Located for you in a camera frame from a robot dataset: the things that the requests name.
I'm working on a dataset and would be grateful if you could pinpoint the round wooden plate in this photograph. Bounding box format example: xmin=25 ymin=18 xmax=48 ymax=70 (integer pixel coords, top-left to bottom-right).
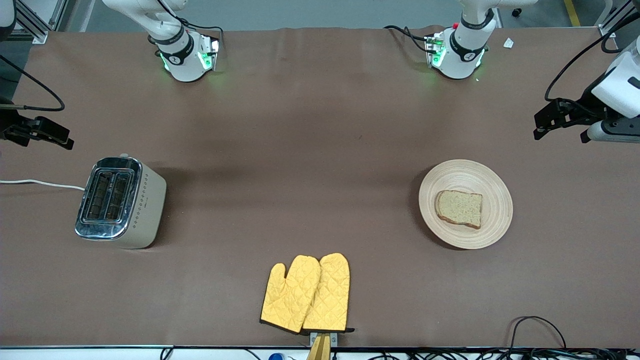
xmin=418 ymin=159 xmax=514 ymax=250

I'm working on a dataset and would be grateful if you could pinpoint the slice of brown bread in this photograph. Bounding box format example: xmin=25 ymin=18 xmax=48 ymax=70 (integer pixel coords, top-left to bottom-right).
xmin=434 ymin=189 xmax=484 ymax=230

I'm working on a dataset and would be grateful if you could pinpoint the beige chrome two-slot toaster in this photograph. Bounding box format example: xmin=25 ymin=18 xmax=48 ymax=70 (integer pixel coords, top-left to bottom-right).
xmin=74 ymin=153 xmax=167 ymax=250

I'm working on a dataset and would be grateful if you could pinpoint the brown table cover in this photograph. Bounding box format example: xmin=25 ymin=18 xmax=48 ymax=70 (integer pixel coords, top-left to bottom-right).
xmin=0 ymin=25 xmax=640 ymax=349

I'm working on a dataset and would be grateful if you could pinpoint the yellow quilted oven mitt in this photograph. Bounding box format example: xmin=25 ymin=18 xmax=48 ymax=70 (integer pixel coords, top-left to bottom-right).
xmin=259 ymin=255 xmax=322 ymax=335
xmin=302 ymin=252 xmax=351 ymax=334

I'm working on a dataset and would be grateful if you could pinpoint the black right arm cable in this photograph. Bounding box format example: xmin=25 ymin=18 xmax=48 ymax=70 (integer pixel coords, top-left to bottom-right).
xmin=0 ymin=54 xmax=66 ymax=113

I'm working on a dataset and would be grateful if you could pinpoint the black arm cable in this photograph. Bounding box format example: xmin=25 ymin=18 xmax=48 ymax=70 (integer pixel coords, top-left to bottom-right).
xmin=544 ymin=10 xmax=640 ymax=104
xmin=0 ymin=54 xmax=66 ymax=113

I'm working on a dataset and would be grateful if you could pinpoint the white toaster power cord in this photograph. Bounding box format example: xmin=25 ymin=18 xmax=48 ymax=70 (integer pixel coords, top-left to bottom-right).
xmin=0 ymin=178 xmax=86 ymax=192

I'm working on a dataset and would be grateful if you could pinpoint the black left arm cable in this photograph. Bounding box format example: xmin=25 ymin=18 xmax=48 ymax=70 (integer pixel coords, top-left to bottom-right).
xmin=544 ymin=10 xmax=640 ymax=104

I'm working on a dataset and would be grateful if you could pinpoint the aluminium frame profile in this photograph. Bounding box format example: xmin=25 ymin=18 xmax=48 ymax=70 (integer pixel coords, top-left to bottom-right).
xmin=14 ymin=0 xmax=69 ymax=45
xmin=597 ymin=0 xmax=640 ymax=39

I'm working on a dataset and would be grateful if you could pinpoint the black base cable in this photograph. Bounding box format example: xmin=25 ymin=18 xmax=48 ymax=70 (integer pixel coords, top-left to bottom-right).
xmin=177 ymin=16 xmax=225 ymax=40
xmin=383 ymin=24 xmax=432 ymax=55

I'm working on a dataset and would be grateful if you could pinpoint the black looped cable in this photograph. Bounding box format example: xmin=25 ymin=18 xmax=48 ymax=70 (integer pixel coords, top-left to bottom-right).
xmin=508 ymin=315 xmax=569 ymax=351

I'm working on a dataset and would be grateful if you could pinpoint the black cable bundle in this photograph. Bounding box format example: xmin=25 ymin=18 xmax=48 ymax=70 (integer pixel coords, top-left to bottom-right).
xmin=367 ymin=347 xmax=640 ymax=360

